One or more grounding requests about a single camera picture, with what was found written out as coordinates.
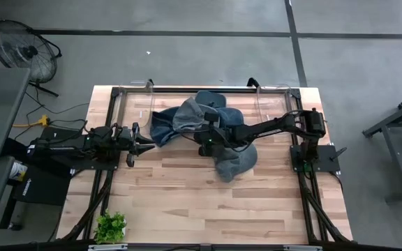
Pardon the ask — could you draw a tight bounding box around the black power box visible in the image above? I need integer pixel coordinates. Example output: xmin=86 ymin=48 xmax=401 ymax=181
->
xmin=39 ymin=125 xmax=87 ymax=141

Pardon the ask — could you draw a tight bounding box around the black floor fan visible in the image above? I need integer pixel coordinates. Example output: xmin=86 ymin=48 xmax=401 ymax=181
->
xmin=0 ymin=19 xmax=63 ymax=98

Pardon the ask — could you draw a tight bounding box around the white can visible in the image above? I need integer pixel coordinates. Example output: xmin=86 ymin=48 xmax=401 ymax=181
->
xmin=8 ymin=160 xmax=28 ymax=182

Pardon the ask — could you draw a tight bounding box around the light grey bucket hat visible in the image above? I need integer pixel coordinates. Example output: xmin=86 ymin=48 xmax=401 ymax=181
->
xmin=172 ymin=96 xmax=211 ymax=132

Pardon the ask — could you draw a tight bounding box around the small green potted plant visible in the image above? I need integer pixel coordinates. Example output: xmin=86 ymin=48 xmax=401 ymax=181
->
xmin=94 ymin=210 xmax=128 ymax=245

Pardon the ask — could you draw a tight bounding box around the black floor cable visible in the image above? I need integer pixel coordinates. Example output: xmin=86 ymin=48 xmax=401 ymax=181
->
xmin=12 ymin=82 xmax=91 ymax=140

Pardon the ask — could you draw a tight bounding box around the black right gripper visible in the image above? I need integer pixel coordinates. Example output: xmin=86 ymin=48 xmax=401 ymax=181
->
xmin=193 ymin=112 xmax=235 ymax=157

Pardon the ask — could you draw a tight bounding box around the clear plastic bin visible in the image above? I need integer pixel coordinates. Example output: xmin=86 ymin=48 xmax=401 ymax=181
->
xmin=254 ymin=83 xmax=297 ymax=126
xmin=116 ymin=79 xmax=156 ymax=129

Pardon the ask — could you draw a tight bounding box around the dark grey bucket hat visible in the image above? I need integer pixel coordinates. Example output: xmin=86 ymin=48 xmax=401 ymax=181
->
xmin=211 ymin=141 xmax=259 ymax=183

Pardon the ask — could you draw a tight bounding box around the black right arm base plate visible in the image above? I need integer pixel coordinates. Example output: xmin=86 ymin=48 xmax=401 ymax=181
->
xmin=290 ymin=144 xmax=341 ymax=174

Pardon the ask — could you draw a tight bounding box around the black box with white print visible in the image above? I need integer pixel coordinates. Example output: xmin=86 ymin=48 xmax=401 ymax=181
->
xmin=12 ymin=163 xmax=73 ymax=206

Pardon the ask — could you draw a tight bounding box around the silver bracket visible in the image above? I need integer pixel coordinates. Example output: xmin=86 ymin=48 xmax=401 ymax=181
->
xmin=283 ymin=245 xmax=323 ymax=251
xmin=88 ymin=243 xmax=128 ymax=251

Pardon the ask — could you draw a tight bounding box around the grey metal cart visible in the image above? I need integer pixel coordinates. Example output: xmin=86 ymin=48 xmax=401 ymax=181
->
xmin=361 ymin=89 xmax=402 ymax=204

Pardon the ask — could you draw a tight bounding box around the black aluminium table frame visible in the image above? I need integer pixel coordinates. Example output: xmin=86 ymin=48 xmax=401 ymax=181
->
xmin=61 ymin=85 xmax=354 ymax=251

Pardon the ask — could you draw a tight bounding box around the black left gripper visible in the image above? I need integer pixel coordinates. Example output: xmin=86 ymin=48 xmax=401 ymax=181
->
xmin=116 ymin=122 xmax=156 ymax=168

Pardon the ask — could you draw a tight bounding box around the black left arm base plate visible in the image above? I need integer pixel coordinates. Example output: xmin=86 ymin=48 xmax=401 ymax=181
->
xmin=49 ymin=153 xmax=121 ymax=172

